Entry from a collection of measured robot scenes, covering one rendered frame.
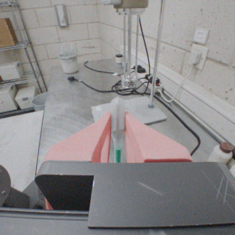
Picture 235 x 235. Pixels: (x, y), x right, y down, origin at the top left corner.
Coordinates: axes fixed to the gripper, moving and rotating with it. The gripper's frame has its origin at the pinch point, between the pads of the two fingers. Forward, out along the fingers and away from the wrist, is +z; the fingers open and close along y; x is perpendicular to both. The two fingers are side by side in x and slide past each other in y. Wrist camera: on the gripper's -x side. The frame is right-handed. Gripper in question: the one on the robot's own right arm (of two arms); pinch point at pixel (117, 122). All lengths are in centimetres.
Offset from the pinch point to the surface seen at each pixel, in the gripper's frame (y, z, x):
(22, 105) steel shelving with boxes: 141, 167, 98
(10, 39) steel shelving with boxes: 128, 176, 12
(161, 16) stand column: -14.2, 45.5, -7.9
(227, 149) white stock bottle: -29.4, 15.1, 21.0
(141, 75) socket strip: -15, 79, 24
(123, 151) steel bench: -1.9, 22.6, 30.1
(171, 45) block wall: -28, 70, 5
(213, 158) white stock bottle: -27.9, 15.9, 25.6
